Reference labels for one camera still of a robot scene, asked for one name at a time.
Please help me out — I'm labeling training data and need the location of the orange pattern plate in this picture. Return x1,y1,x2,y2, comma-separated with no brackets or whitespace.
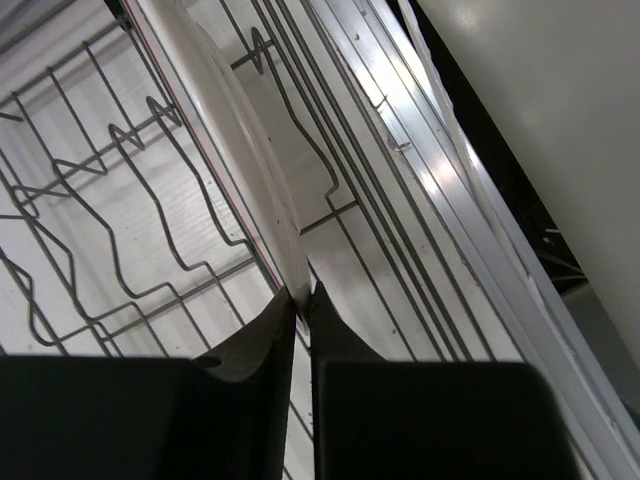
125,1,312,324

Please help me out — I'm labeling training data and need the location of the black wire dish rack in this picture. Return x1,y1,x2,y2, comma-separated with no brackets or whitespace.
0,0,501,480

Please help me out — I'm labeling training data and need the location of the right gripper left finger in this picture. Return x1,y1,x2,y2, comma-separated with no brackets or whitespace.
1,290,296,479

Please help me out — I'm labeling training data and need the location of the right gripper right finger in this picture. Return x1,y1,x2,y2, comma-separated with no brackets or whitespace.
309,284,580,479

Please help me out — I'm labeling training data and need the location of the aluminium table edge rail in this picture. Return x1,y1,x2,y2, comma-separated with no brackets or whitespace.
309,0,640,480

